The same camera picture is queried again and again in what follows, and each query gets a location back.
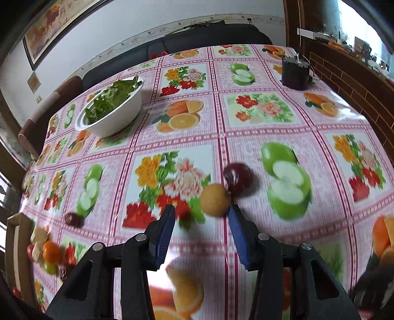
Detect small wall plaque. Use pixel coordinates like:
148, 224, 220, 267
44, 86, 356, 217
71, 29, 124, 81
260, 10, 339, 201
27, 72, 41, 93

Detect framed horse painting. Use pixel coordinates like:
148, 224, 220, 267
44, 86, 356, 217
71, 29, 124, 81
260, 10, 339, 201
23, 0, 108, 71

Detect dark plum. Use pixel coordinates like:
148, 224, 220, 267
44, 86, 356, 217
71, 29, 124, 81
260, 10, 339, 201
222, 163, 254, 197

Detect brown longan fruit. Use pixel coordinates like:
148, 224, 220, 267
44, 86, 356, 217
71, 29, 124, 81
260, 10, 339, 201
200, 183, 231, 217

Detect red item on sofa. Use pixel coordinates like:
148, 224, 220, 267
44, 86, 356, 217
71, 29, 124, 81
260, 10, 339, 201
150, 51, 168, 59

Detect black leather sofa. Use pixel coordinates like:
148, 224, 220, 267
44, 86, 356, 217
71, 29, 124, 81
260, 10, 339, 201
82, 21, 272, 91

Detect dark red jujube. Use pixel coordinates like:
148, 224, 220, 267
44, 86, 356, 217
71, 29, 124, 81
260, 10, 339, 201
64, 212, 83, 228
59, 263, 75, 283

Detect fruit print pink tablecloth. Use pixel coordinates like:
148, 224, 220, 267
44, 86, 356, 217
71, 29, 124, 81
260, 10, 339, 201
21, 45, 393, 319

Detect green lettuce leaves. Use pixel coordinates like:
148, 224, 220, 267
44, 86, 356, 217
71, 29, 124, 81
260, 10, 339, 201
84, 75, 143, 125

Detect orange mandarin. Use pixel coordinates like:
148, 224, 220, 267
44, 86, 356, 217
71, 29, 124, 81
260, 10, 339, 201
43, 241, 63, 265

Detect green grape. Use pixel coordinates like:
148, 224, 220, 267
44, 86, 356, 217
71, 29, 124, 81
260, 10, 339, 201
43, 261, 57, 275

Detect red black device right edge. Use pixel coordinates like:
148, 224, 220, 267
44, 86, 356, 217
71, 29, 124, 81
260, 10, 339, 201
350, 265, 393, 319

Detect white bowl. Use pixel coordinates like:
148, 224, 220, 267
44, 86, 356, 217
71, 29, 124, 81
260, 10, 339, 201
74, 77, 144, 137

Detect cream cake cube front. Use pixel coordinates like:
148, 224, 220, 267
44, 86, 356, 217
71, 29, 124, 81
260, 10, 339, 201
32, 241, 44, 264

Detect black cup on table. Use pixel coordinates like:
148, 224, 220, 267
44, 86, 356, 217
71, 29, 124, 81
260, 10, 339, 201
281, 57, 311, 91

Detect wooden sideboard with clutter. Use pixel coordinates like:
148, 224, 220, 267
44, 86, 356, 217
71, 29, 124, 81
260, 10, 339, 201
282, 0, 393, 160

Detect red cherry tomato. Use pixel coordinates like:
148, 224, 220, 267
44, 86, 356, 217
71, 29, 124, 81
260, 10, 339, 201
27, 244, 35, 262

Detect brown armchair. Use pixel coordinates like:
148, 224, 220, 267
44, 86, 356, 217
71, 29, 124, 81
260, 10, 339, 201
18, 75, 83, 159

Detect cardboard tray box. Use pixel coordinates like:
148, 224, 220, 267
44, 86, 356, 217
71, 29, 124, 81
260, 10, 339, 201
5, 213, 37, 307

